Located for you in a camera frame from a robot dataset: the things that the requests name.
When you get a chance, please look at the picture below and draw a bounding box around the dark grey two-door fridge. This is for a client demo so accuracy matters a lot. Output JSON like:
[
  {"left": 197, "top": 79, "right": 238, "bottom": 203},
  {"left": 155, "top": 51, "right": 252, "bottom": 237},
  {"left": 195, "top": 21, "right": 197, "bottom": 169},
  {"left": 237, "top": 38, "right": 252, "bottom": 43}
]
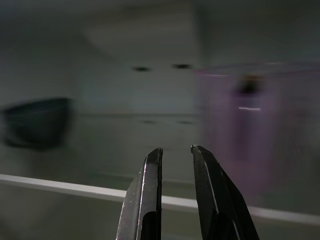
[{"left": 0, "top": 0, "right": 320, "bottom": 240}]

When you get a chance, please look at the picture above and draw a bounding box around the translucent purple measuring jug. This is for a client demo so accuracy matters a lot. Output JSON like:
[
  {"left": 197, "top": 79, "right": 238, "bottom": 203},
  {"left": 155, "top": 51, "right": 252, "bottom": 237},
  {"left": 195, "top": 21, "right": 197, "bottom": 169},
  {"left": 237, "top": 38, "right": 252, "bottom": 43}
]
[{"left": 192, "top": 62, "right": 320, "bottom": 163}]

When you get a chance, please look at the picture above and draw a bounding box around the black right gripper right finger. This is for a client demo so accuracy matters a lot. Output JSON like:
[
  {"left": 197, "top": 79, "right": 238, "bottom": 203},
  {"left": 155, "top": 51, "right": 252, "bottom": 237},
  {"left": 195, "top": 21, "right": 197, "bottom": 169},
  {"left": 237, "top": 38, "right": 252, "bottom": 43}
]
[{"left": 190, "top": 144, "right": 261, "bottom": 240}]

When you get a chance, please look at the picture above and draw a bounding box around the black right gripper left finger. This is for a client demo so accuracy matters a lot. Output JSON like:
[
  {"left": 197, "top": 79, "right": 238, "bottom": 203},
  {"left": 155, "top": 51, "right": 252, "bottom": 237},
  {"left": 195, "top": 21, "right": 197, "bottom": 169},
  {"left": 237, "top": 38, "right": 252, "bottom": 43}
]
[{"left": 116, "top": 147, "right": 164, "bottom": 240}]

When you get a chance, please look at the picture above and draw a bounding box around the dark blue bowl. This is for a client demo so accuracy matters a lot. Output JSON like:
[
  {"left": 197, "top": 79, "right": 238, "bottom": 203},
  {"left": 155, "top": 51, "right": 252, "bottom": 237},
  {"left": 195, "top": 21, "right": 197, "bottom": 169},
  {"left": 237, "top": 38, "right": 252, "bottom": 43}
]
[{"left": 1, "top": 96, "right": 74, "bottom": 152}]

